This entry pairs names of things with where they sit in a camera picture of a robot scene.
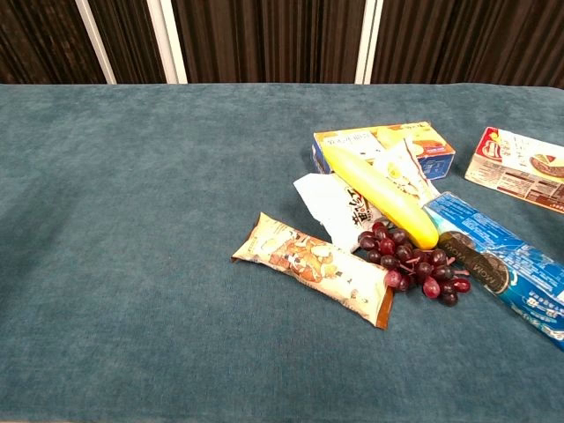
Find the red white snack carton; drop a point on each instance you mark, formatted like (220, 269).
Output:
(506, 172)

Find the orange cracker box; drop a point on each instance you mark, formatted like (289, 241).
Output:
(436, 166)

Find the white packet black script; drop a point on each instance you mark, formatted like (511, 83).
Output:
(326, 198)

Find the beige nut bar wrapper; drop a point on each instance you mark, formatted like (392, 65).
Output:
(308, 264)

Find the yellow banana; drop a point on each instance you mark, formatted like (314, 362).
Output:
(383, 194)

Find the dark red grape bunch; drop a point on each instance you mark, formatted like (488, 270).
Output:
(396, 255)

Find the teal velvet tablecloth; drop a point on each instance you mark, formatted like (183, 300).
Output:
(132, 220)

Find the blue sandwich cookie pack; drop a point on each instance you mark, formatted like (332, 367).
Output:
(506, 264)

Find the white partition post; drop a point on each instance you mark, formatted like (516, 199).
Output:
(369, 42)
(167, 42)
(96, 42)

